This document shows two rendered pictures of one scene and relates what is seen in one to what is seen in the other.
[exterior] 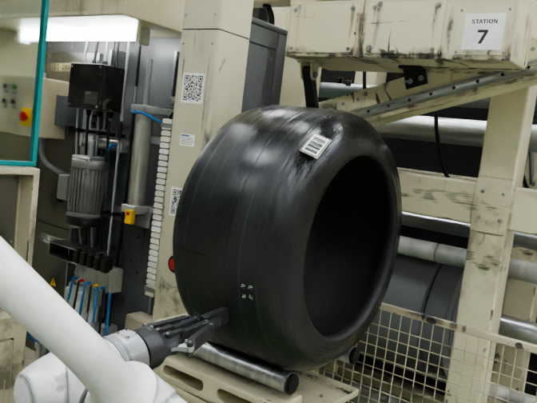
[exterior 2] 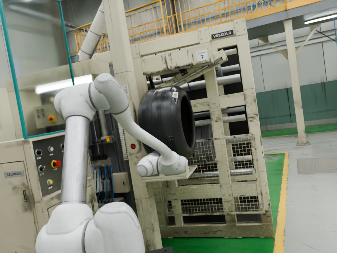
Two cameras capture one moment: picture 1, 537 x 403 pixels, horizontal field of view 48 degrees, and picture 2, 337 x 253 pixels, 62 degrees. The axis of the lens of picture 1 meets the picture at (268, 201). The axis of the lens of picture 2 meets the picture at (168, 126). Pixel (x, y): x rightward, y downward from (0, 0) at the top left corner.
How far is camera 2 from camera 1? 95 cm
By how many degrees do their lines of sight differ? 18
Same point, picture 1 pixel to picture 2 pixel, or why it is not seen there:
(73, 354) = (162, 147)
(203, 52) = (124, 79)
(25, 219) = not seen: hidden behind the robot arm
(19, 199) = not seen: hidden behind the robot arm
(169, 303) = (135, 158)
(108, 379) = (169, 151)
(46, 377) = (146, 162)
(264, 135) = (159, 96)
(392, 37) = (176, 62)
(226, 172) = (153, 108)
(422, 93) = (187, 76)
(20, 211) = not seen: hidden behind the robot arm
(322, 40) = (154, 68)
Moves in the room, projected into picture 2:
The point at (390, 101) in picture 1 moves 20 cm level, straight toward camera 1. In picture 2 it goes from (178, 81) to (182, 78)
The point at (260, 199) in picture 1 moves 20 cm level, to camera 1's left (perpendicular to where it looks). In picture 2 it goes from (167, 112) to (139, 116)
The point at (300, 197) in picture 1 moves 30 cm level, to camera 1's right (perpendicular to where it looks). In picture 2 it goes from (176, 108) to (214, 103)
